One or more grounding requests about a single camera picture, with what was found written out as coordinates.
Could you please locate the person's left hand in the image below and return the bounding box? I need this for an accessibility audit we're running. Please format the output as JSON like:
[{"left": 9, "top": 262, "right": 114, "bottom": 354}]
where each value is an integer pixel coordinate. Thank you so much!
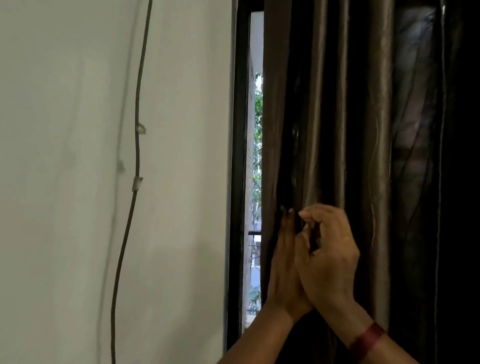
[{"left": 264, "top": 205, "right": 314, "bottom": 323}]

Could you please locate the person's right hand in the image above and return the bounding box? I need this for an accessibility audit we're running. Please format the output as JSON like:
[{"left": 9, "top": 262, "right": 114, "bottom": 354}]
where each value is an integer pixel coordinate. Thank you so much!
[{"left": 294, "top": 203, "right": 361, "bottom": 313}]

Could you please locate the dark brown satin curtain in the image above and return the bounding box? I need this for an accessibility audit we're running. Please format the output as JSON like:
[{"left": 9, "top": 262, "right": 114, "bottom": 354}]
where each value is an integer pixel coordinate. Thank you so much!
[
  {"left": 259, "top": 0, "right": 445, "bottom": 364},
  {"left": 434, "top": 0, "right": 480, "bottom": 364}
]

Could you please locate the red wrist thread band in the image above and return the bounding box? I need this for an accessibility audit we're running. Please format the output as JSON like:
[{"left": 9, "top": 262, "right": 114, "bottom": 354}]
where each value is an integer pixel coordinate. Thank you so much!
[{"left": 348, "top": 321, "right": 387, "bottom": 363}]

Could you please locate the grey wall cable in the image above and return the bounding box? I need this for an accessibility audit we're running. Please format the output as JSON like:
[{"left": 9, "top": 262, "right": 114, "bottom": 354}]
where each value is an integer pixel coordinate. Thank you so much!
[{"left": 110, "top": 0, "right": 154, "bottom": 364}]

